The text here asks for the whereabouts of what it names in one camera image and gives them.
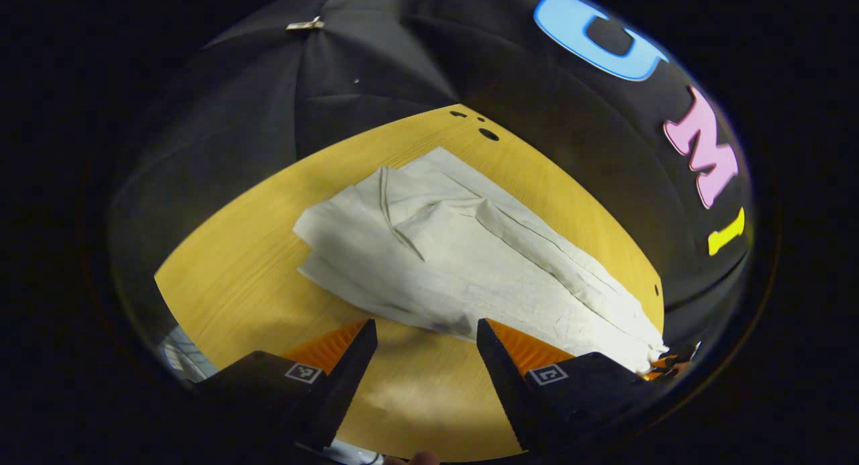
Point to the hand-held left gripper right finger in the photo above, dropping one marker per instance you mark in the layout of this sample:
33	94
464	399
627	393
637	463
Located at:
503	378

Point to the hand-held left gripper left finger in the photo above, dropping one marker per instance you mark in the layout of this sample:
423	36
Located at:
345	378

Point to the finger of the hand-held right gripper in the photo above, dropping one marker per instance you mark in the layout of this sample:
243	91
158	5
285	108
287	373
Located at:
661	366

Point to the white jeans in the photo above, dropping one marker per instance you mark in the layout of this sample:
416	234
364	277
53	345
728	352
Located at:
470	264

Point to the black backdrop cloth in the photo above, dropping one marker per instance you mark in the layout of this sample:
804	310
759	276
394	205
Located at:
268	116

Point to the metal clip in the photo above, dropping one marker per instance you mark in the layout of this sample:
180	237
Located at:
305	25

